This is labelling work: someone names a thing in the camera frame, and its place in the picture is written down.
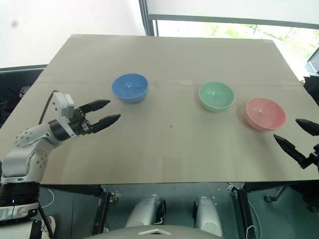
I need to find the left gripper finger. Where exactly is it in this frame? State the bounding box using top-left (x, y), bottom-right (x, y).
top-left (90, 114), bottom-right (122, 133)
top-left (79, 99), bottom-right (111, 114)

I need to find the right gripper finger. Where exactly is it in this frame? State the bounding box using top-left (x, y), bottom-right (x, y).
top-left (273, 134), bottom-right (307, 166)
top-left (295, 119), bottom-right (319, 136)

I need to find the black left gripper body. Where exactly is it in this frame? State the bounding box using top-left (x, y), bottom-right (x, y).
top-left (68, 106), bottom-right (94, 137)

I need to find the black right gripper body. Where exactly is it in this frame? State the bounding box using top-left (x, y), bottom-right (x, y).
top-left (300, 143), bottom-right (319, 173)

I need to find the blue plastic bowl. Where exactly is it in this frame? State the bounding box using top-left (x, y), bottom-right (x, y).
top-left (111, 72), bottom-right (150, 105)

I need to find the pink-red plastic bowl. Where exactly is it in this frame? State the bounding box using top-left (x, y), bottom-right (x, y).
top-left (245, 97), bottom-right (287, 131)

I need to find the black office chair base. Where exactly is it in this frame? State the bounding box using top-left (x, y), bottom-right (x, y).
top-left (263, 183), bottom-right (319, 213)

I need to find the black desk with clutter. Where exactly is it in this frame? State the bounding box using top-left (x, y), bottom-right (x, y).
top-left (0, 64), bottom-right (48, 129)

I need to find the black table leg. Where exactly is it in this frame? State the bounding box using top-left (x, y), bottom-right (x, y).
top-left (235, 183), bottom-right (256, 239)
top-left (92, 185), bottom-right (112, 234)

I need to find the green plastic bowl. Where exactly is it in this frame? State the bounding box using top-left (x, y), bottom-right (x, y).
top-left (198, 81), bottom-right (236, 112)

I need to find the silver left robot leg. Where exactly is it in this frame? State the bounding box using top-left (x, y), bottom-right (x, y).
top-left (124, 194), bottom-right (167, 229)

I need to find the silver robot leg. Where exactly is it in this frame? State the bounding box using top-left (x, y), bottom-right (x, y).
top-left (193, 196), bottom-right (224, 238)
top-left (124, 194), bottom-right (167, 229)

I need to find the white sneaker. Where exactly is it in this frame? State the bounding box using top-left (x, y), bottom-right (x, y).
top-left (40, 215), bottom-right (56, 235)

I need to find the silver right robot leg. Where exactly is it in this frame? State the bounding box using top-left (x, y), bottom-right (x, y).
top-left (193, 196), bottom-right (224, 238)

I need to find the grey robot torso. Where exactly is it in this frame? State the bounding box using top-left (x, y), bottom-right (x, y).
top-left (84, 225), bottom-right (226, 239)

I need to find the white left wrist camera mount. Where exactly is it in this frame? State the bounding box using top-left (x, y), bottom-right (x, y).
top-left (50, 92), bottom-right (76, 138)

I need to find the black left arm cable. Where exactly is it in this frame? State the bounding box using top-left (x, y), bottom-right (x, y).
top-left (38, 90), bottom-right (59, 125)

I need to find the white floor cable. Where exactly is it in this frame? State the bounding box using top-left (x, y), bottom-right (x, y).
top-left (245, 203), bottom-right (258, 239)
top-left (39, 186), bottom-right (56, 209)

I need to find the dark window frame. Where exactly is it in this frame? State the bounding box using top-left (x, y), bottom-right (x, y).
top-left (138, 0), bottom-right (319, 38)

